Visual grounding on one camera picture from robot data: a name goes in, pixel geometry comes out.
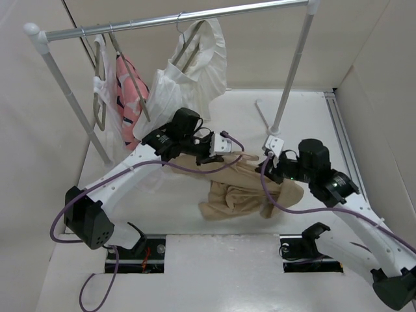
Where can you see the aluminium rail on table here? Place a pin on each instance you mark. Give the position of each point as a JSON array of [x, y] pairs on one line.
[[344, 142]]

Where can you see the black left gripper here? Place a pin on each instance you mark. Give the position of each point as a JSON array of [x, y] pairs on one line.
[[205, 157]]

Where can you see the beige t shirt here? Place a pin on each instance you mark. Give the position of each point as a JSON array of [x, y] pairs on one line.
[[236, 188]]

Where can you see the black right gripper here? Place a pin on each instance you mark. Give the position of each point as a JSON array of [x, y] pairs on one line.
[[273, 168]]

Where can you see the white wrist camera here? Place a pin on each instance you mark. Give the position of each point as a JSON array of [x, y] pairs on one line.
[[273, 148], [220, 145]]

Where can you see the white tank top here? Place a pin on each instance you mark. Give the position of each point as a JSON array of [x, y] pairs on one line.
[[112, 135]]

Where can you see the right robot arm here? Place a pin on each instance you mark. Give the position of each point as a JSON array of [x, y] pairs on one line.
[[387, 262]]

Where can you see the white pleated blouse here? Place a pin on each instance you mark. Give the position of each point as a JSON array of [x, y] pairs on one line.
[[204, 81]]

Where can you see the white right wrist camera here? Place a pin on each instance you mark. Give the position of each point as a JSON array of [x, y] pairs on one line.
[[273, 148]]

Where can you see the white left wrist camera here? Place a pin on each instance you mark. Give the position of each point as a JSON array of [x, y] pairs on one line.
[[220, 145]]

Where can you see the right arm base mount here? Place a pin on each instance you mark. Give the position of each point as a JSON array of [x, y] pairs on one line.
[[300, 254]]

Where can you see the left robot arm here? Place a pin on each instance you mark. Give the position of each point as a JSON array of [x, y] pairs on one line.
[[88, 211]]

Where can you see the silver white clothes rack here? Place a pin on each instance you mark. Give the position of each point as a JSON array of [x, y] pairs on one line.
[[40, 40]]

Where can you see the beige wooden hanger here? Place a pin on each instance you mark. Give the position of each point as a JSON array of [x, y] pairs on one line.
[[248, 157]]

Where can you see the grey hanger with pink garment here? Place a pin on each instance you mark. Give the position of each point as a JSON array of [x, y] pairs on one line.
[[119, 50]]

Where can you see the grey hanger with blouse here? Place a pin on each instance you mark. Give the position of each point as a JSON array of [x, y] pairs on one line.
[[186, 43]]

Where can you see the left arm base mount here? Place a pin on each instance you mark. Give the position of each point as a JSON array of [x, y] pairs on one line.
[[148, 258]]

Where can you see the pink patterned garment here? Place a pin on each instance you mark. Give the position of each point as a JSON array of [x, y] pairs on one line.
[[127, 99]]

